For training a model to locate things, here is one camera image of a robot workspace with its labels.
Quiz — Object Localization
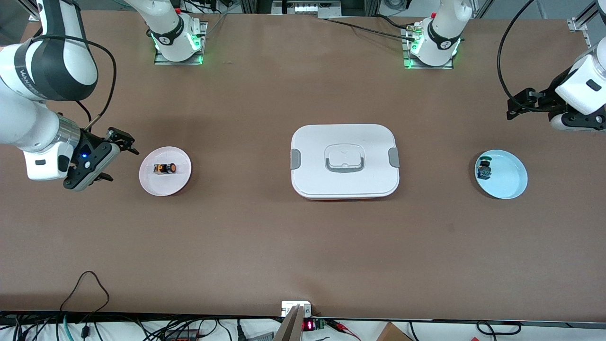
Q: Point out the white outlet box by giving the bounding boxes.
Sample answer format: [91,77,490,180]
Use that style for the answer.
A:
[281,301,313,317]

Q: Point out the black coiled floor cable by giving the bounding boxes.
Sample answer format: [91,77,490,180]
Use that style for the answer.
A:
[476,321,522,335]

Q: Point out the white lidded lunch box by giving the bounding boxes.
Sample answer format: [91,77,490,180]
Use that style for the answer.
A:
[290,124,401,200]

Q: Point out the aluminium frame profile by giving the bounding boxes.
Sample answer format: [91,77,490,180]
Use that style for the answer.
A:
[19,0,41,22]
[567,0,601,48]

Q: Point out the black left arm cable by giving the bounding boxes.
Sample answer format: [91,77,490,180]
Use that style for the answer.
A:
[496,0,538,113]

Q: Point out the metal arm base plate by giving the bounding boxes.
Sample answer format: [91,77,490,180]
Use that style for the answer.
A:
[402,26,454,70]
[154,21,208,65]

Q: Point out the black looped cable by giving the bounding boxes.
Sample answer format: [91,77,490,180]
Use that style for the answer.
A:
[59,271,110,313]

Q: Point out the grey metal post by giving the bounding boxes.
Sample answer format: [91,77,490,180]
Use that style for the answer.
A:
[274,305,304,341]

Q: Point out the grey metal frame bar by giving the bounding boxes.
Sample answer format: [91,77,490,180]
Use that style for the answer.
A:
[272,0,379,19]

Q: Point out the light blue round plate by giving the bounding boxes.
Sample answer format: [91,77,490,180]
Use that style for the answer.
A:
[474,149,528,200]

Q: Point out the red and black clip leads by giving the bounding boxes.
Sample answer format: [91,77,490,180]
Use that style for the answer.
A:
[327,320,361,341]

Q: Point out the pink round plate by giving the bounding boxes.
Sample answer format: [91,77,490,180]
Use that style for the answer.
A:
[139,146,192,197]

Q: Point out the black cable with metal plug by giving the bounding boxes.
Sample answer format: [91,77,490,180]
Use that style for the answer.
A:
[28,34,117,131]

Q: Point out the long black table cable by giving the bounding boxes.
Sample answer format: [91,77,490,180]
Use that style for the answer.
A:
[324,17,422,41]

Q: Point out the brown cardboard piece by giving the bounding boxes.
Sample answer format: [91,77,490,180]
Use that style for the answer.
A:
[376,322,412,341]

